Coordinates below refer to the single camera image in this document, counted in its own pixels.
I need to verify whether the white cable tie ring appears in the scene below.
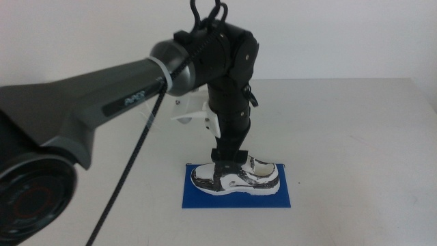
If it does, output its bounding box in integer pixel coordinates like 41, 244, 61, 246
148, 55, 173, 92

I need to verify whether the black braided cable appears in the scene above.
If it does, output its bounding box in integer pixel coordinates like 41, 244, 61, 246
85, 32, 219, 246

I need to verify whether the black looped cable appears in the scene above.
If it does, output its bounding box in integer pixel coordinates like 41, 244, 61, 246
189, 0, 229, 33

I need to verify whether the blue rectangular mat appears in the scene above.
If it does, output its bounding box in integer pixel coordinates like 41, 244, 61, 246
182, 163, 292, 209

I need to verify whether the white shoe with black markings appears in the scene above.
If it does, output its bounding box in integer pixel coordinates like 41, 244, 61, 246
190, 155, 281, 197

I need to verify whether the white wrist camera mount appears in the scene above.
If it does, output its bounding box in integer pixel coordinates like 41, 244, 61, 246
170, 87, 221, 139

